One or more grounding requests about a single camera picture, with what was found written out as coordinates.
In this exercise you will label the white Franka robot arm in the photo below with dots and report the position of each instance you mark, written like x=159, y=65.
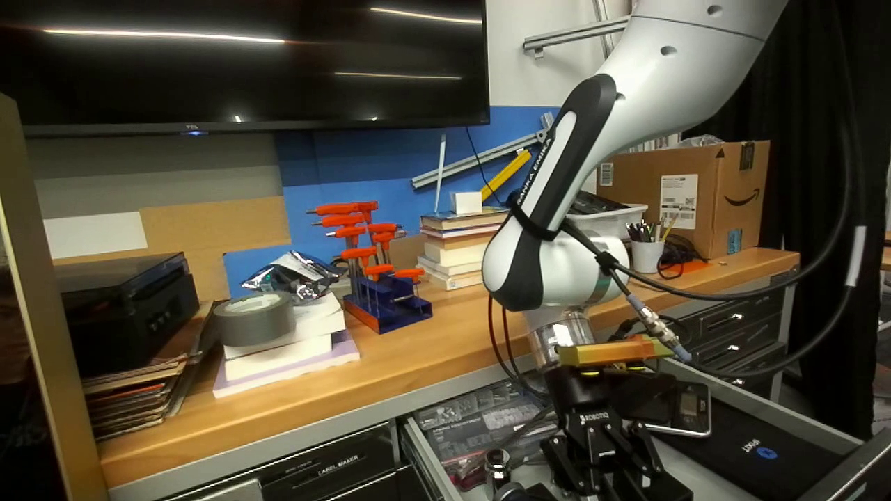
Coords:
x=669, y=65

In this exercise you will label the stack of dark boards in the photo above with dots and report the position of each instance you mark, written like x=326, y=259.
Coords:
x=139, y=400

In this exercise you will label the black printer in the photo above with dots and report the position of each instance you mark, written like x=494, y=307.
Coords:
x=127, y=310

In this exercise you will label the gold wrist camera bar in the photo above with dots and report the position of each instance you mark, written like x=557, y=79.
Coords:
x=614, y=353

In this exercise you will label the thin dark book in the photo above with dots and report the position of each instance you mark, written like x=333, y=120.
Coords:
x=459, y=225

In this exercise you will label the black curtain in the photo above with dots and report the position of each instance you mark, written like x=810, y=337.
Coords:
x=809, y=184

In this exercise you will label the white paper label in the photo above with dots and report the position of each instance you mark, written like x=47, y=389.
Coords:
x=92, y=234

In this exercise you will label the wooden post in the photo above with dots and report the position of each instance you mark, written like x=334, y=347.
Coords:
x=37, y=279

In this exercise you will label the large cardboard shipping box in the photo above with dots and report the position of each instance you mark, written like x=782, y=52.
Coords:
x=724, y=205

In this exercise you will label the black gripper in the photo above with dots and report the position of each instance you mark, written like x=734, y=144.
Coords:
x=593, y=400

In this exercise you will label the black metal drawer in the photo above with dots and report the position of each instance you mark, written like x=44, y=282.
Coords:
x=863, y=474

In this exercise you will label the crumpled foil bag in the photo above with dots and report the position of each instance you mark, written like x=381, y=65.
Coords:
x=292, y=278

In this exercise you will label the thick cream book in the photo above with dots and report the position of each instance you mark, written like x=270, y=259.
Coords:
x=455, y=248

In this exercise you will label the brown hardboard panel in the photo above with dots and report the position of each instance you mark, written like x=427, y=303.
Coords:
x=203, y=233

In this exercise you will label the blue back panel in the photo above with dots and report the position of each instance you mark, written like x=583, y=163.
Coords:
x=370, y=168

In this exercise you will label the white foam block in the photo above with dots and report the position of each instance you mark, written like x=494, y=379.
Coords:
x=278, y=362

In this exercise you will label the thin white rod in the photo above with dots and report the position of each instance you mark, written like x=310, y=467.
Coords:
x=440, y=172

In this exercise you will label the black drawer cabinet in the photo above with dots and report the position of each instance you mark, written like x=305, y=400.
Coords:
x=734, y=325
x=324, y=470

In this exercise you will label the grey duct tape roll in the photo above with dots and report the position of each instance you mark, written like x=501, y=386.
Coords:
x=250, y=321

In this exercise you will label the silver framing square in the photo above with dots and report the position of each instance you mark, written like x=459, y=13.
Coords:
x=462, y=166

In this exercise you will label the large black TV screen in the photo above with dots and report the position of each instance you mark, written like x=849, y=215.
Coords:
x=231, y=65

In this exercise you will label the orange flat sheet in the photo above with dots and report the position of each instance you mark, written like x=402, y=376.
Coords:
x=685, y=272

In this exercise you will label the dark blue flashlight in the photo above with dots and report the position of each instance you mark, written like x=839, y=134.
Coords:
x=501, y=463

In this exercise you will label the white plastic tray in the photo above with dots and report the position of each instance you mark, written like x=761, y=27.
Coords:
x=614, y=225

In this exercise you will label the small cardboard box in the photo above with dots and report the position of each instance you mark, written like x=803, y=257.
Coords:
x=404, y=252

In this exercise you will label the black box with blue logo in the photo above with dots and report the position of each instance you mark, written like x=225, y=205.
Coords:
x=768, y=474

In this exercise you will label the yellow spirit level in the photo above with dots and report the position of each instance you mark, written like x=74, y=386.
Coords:
x=501, y=183

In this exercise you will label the purple board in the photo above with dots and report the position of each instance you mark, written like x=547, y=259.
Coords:
x=306, y=376

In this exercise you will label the stack of books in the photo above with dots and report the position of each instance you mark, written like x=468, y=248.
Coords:
x=447, y=278

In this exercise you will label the small white box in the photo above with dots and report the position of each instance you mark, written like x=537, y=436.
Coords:
x=468, y=205

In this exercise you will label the clear plastic bag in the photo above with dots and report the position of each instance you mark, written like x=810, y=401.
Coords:
x=475, y=419

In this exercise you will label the white pen cup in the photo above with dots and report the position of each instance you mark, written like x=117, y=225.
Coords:
x=647, y=257

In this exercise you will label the black tablet with silver rim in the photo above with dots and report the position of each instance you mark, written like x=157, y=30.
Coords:
x=682, y=408

